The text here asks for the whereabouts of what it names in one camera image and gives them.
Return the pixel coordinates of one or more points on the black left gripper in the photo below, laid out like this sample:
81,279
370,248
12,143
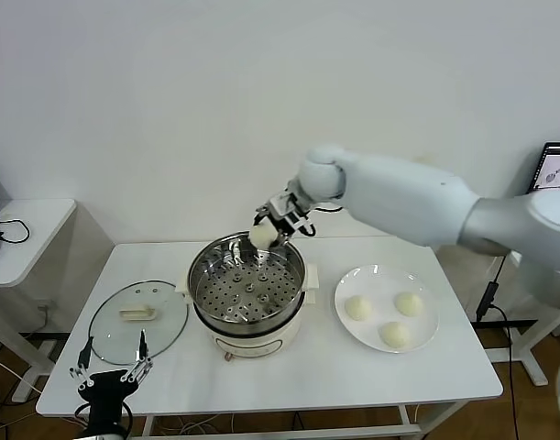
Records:
107,385

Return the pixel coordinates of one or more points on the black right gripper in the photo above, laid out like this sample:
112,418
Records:
291,215

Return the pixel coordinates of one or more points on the white steamed baozi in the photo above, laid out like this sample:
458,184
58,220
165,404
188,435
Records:
395,335
358,308
409,304
262,236

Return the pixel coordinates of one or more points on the round glass pot lid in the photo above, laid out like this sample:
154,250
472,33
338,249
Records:
139,314

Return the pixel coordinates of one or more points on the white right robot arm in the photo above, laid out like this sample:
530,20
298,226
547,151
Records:
398,197

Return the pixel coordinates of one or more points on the perforated steel steamer basket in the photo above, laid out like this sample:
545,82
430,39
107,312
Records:
243,293

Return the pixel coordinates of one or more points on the cream electric cooking pot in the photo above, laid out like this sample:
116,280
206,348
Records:
252,344

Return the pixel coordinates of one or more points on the round white plate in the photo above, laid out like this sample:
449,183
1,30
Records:
380,293

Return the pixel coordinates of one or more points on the grey laptop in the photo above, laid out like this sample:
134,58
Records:
554,169

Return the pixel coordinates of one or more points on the white side desk with sticker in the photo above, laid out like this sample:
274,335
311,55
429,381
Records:
534,348

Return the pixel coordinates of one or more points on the white wall outlet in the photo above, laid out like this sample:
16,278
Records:
43,304

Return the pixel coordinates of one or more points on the white table leg frame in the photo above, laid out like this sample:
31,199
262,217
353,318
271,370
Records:
279,430

